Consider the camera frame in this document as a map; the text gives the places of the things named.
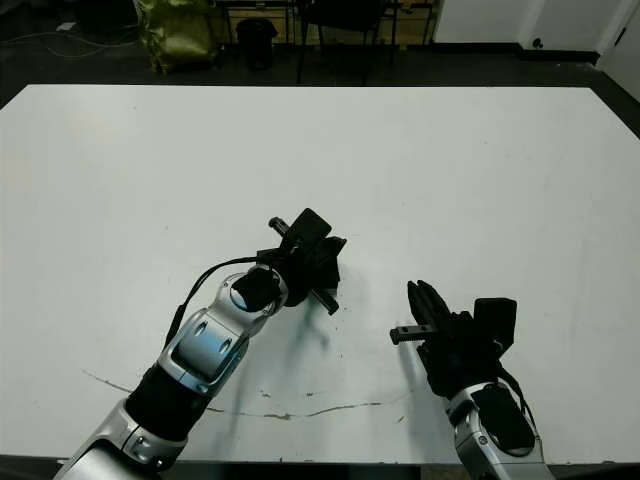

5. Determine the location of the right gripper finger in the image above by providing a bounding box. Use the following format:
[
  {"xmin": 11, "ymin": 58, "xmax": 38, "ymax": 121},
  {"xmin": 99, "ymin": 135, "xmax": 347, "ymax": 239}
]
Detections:
[
  {"xmin": 417, "ymin": 279, "xmax": 454, "ymax": 326},
  {"xmin": 407, "ymin": 279, "xmax": 437, "ymax": 329}
]

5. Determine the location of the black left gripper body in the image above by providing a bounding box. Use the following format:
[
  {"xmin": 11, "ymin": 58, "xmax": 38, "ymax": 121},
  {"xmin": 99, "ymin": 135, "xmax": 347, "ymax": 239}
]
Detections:
[{"xmin": 257, "ymin": 216, "xmax": 347, "ymax": 315}]

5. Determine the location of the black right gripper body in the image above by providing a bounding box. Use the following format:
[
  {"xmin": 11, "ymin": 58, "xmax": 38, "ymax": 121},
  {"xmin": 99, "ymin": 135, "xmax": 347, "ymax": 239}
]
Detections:
[{"xmin": 389, "ymin": 309, "xmax": 504, "ymax": 399}]

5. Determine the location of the black trash bin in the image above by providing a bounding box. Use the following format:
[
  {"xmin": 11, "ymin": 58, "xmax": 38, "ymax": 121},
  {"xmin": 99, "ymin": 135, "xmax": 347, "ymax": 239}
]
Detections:
[{"xmin": 235, "ymin": 18, "xmax": 279, "ymax": 71}]

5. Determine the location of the black office chair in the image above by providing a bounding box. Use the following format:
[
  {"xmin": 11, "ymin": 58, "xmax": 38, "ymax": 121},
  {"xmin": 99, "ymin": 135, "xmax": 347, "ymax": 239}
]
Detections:
[{"xmin": 297, "ymin": 0, "xmax": 401, "ymax": 86}]

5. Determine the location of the crumpled yellow-green bag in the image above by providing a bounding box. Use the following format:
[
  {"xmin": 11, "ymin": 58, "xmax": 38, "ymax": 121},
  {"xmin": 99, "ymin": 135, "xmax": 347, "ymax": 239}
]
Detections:
[{"xmin": 134, "ymin": 0, "xmax": 221, "ymax": 76}]

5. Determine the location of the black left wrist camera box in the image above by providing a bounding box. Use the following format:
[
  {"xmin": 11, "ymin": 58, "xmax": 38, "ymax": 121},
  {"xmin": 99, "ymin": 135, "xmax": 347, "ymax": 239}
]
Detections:
[{"xmin": 289, "ymin": 207, "xmax": 332, "ymax": 246}]

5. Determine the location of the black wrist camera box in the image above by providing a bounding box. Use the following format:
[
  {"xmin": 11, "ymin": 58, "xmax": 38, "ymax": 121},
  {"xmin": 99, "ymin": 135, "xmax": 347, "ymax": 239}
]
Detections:
[
  {"xmin": 472, "ymin": 297, "xmax": 519, "ymax": 354},
  {"xmin": 289, "ymin": 207, "xmax": 332, "ymax": 246}
]

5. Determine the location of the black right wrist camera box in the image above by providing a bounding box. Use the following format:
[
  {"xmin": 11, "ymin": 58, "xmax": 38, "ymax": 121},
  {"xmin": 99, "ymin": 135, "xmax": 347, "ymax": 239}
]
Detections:
[{"xmin": 472, "ymin": 297, "xmax": 519, "ymax": 354}]

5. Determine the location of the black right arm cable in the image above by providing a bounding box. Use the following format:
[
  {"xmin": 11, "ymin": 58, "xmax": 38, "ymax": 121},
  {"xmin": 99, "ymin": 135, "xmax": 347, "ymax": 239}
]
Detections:
[{"xmin": 499, "ymin": 367, "xmax": 539, "ymax": 431}]

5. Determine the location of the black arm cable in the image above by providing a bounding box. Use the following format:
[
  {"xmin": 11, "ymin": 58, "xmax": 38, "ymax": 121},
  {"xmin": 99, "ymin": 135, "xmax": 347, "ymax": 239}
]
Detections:
[
  {"xmin": 499, "ymin": 367, "xmax": 539, "ymax": 431},
  {"xmin": 167, "ymin": 254, "xmax": 281, "ymax": 346}
]

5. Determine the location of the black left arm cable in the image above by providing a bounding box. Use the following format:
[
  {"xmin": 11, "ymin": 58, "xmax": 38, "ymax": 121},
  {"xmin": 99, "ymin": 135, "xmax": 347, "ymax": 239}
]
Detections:
[{"xmin": 167, "ymin": 254, "xmax": 281, "ymax": 346}]

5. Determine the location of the white floor cable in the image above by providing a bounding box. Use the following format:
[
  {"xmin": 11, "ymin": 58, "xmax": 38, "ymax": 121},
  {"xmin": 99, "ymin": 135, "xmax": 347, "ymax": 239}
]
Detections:
[{"xmin": 0, "ymin": 29, "xmax": 141, "ymax": 59}]

